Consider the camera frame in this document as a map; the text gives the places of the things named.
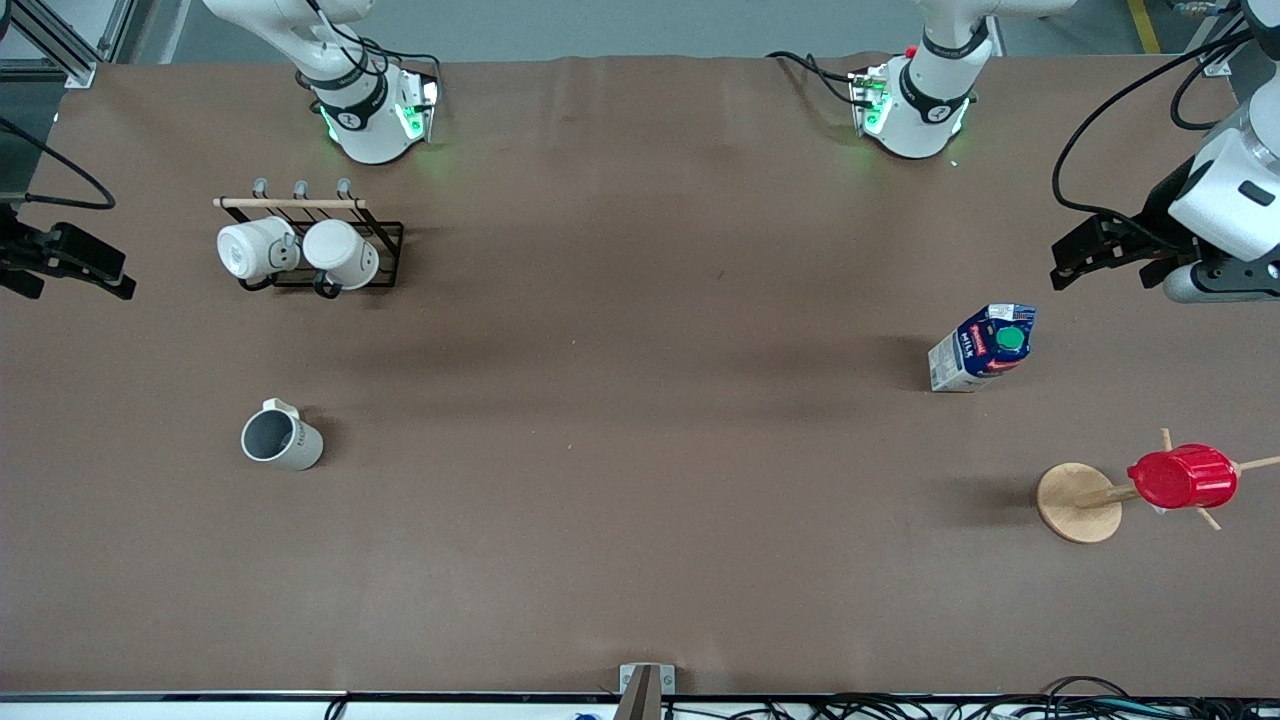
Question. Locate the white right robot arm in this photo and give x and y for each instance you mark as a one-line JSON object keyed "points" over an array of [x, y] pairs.
{"points": [[365, 130]]}

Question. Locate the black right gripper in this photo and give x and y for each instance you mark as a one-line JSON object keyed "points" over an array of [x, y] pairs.
{"points": [[16, 250]]}

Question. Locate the green-lit base connector box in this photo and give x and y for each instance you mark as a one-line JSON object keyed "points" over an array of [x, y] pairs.
{"points": [[418, 110], [868, 100]]}

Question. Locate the red plastic cup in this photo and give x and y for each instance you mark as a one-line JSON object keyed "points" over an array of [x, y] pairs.
{"points": [[1185, 478]]}

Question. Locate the blue white milk carton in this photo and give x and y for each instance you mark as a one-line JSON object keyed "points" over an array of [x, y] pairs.
{"points": [[965, 365]]}

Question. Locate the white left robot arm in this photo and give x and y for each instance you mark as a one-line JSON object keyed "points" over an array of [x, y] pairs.
{"points": [[925, 110]]}

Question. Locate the aluminium frame profile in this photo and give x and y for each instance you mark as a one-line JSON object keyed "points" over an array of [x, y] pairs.
{"points": [[62, 48], [1218, 65]]}

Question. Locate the white mug with base label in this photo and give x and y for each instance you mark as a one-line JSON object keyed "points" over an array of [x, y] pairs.
{"points": [[250, 250]]}

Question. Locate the wooden mug tree stand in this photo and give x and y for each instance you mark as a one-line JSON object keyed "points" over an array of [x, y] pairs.
{"points": [[1075, 505]]}

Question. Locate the brown camera pole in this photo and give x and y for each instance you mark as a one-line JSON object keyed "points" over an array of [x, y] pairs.
{"points": [[640, 700]]}

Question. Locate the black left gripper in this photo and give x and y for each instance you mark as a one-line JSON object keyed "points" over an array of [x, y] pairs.
{"points": [[1158, 229]]}

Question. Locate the grey ceramic mug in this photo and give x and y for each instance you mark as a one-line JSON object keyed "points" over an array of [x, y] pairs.
{"points": [[300, 450]]}

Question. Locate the grey metal bracket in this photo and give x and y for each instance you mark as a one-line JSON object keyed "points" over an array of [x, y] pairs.
{"points": [[665, 678]]}

